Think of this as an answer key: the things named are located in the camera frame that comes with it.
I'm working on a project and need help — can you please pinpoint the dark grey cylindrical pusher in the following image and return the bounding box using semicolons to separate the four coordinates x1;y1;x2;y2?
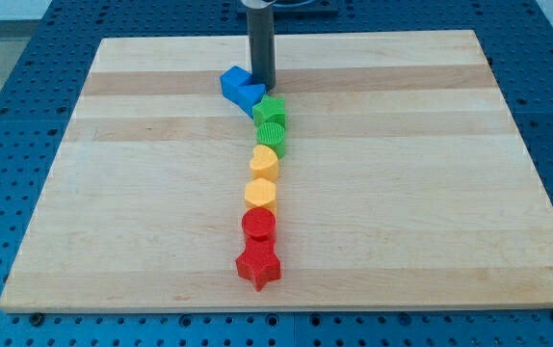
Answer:
246;0;276;91

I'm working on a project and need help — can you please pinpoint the green star block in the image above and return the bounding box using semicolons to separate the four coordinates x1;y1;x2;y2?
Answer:
252;94;286;128

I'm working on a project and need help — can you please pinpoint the red star block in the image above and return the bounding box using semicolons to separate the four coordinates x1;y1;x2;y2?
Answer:
235;239;281;291

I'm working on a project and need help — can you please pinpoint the blue cube block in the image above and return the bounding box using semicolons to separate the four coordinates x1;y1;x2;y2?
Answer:
220;66;252;103

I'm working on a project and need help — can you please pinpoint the green cylinder block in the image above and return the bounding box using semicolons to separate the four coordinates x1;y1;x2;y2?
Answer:
255;122;286;159

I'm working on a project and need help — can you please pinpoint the yellow heart block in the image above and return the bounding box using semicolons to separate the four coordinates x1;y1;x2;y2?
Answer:
249;145;279;181

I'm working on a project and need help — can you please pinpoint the yellow hexagon block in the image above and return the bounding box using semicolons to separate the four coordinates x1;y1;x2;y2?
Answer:
244;178;277;214

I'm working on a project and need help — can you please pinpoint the red cylinder block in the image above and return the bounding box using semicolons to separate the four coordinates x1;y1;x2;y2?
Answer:
241;207;277;242

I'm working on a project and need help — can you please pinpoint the wooden board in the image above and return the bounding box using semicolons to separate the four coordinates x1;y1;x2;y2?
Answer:
0;31;553;313

